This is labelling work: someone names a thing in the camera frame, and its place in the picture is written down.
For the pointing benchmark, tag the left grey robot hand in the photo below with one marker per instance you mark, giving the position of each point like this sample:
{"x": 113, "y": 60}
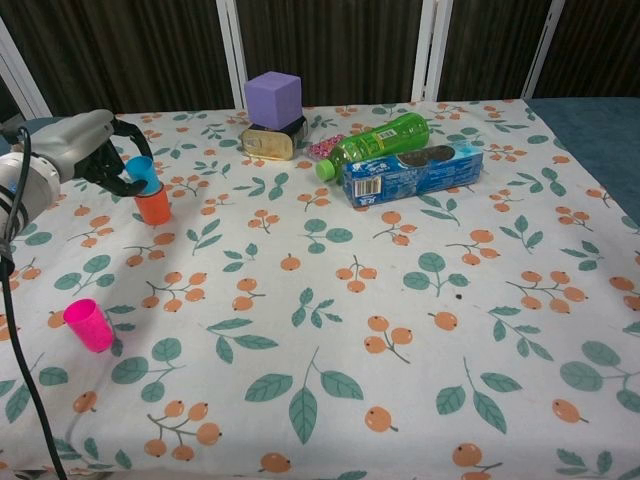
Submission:
{"x": 75, "y": 147}

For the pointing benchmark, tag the light blue plastic cup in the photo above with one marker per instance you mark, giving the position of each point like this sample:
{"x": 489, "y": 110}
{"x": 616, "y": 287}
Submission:
{"x": 142, "y": 169}

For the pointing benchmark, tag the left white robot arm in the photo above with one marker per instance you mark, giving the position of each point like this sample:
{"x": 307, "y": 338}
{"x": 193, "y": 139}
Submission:
{"x": 27, "y": 192}

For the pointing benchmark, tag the orange plastic cup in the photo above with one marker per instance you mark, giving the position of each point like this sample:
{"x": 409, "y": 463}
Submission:
{"x": 155, "y": 210}

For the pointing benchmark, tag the pink plastic cup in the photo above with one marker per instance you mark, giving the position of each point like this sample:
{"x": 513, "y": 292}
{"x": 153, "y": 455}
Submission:
{"x": 91, "y": 327}

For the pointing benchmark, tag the dark folding screen panel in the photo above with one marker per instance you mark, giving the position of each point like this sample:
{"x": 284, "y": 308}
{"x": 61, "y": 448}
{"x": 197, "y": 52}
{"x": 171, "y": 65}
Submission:
{"x": 125, "y": 50}
{"x": 330, "y": 50}
{"x": 490, "y": 45}
{"x": 595, "y": 45}

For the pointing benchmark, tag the black and gold box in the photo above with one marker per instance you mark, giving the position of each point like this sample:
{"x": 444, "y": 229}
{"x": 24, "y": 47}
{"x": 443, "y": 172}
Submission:
{"x": 267, "y": 145}

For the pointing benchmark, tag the purple foam cube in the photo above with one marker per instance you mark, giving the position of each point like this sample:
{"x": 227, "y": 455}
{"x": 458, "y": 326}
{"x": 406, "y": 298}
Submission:
{"x": 272, "y": 102}

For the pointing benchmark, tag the pink candy pouch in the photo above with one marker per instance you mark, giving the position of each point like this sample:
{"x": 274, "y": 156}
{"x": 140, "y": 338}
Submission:
{"x": 322, "y": 148}

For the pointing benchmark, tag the floral tablecloth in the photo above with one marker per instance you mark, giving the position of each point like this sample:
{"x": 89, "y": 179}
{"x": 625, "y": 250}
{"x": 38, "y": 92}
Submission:
{"x": 320, "y": 325}

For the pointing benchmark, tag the green plastic bottle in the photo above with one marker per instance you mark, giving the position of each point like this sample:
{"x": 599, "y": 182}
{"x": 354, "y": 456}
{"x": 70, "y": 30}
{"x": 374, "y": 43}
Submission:
{"x": 380, "y": 140}

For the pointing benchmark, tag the blue cookie package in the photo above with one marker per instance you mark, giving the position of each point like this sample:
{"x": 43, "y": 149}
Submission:
{"x": 415, "y": 175}

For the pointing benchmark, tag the teal table cover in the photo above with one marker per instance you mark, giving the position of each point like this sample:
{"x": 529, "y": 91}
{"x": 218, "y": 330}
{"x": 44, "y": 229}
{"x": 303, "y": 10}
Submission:
{"x": 590, "y": 130}

